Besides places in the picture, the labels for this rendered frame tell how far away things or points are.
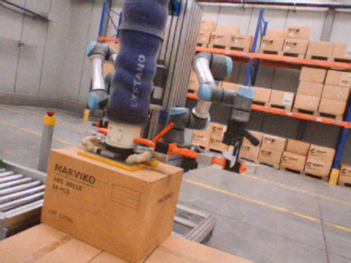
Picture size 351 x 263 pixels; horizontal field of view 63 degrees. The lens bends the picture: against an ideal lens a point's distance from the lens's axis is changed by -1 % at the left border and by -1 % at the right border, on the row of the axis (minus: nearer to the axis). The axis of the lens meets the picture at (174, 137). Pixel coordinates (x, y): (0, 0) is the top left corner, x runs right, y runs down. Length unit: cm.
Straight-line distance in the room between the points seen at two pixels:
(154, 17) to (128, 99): 41
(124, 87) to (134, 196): 53
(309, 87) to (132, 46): 724
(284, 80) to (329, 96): 189
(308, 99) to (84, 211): 742
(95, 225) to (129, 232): 19
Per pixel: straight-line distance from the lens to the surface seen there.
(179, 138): 190
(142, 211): 134
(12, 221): 167
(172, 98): 211
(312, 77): 846
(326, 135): 968
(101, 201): 145
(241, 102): 131
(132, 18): 150
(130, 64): 146
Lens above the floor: 131
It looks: 7 degrees down
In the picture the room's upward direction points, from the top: 11 degrees clockwise
